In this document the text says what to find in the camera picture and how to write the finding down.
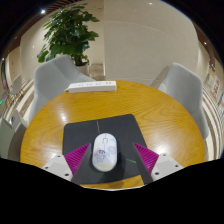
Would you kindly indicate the white cartoon-print computer mouse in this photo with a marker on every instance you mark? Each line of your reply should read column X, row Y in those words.
column 104, row 153

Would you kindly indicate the large green potted plant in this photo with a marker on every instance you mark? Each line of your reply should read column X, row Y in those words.
column 68, row 31

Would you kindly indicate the white chair wooden legs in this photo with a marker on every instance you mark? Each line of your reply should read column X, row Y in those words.
column 16, row 83

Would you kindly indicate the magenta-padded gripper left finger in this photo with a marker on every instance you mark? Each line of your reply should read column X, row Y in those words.
column 77, row 157

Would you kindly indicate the grey-green sofa chair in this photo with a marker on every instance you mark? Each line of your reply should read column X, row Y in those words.
column 10, row 140

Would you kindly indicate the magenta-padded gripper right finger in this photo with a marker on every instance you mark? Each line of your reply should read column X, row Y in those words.
column 148, row 158

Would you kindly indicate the black mouse pad green lines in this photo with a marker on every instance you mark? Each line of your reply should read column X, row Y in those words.
column 83, row 133

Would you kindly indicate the white power strip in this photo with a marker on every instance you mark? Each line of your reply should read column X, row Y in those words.
column 91, row 86

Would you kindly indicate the grey upholstered armchair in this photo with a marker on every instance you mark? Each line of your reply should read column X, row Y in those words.
column 185, row 90
column 53, row 80

